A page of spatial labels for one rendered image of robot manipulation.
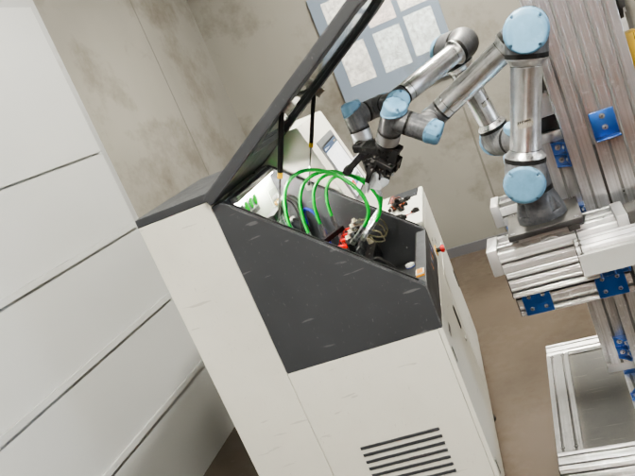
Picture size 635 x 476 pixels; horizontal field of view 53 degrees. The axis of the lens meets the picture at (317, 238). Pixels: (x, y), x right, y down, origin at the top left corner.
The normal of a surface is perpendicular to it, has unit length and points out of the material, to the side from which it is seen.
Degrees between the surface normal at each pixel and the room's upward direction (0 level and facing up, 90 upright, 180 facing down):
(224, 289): 90
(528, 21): 83
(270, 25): 90
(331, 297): 90
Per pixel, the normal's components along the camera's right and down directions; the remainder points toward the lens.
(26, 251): 0.88, -0.29
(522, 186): -0.31, 0.47
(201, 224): -0.15, 0.29
